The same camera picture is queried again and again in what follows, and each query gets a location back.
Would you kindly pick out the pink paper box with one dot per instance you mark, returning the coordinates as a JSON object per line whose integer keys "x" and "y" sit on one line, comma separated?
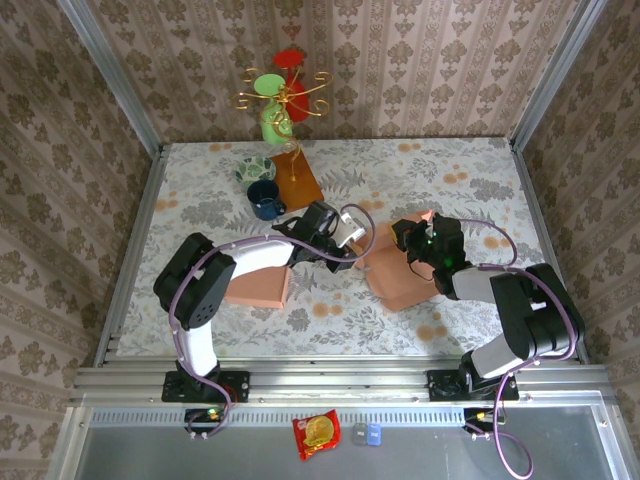
{"x": 395, "y": 280}
{"x": 260, "y": 290}

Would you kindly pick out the small black controller board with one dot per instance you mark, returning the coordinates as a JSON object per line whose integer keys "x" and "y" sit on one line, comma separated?
{"x": 200, "y": 415}
{"x": 475, "y": 416}

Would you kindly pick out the small blue plastic case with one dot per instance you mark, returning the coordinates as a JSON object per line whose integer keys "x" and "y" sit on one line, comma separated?
{"x": 374, "y": 435}

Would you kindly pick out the red snack packet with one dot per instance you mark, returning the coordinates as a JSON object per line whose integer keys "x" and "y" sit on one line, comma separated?
{"x": 317, "y": 434}

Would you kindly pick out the green patterned bowl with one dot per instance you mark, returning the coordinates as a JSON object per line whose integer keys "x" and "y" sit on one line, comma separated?
{"x": 255, "y": 167}

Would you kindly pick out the aluminium side rail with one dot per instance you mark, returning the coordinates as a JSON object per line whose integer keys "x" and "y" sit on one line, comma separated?
{"x": 542, "y": 225}
{"x": 140, "y": 225}

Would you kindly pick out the slotted metal strip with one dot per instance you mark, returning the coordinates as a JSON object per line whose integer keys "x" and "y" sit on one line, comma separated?
{"x": 280, "y": 416}

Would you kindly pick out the dark blue mug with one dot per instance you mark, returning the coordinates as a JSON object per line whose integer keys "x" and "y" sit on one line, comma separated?
{"x": 262, "y": 194}

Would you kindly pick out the small grey plastic case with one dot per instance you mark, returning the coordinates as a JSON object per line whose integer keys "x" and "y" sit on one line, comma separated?
{"x": 359, "y": 435}

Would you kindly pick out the aluminium mounting beam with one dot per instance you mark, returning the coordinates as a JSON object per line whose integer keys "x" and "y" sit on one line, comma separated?
{"x": 340, "y": 382}

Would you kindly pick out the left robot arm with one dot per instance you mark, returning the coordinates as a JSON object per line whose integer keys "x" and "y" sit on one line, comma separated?
{"x": 260, "y": 252}

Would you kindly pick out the floral table mat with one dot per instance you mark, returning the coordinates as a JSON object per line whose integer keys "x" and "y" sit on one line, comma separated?
{"x": 350, "y": 335}

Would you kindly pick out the red plastic cup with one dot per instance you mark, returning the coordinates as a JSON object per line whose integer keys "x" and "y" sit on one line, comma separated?
{"x": 299, "y": 102}

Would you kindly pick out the green plastic cup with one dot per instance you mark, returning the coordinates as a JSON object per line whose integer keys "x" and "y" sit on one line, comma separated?
{"x": 272, "y": 131}

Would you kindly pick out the aluminium frame post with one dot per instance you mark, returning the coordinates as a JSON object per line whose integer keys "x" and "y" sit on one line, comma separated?
{"x": 116, "y": 75}
{"x": 555, "y": 75}

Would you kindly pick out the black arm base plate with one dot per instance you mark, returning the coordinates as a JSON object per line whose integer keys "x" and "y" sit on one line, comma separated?
{"x": 240, "y": 387}
{"x": 510, "y": 389}

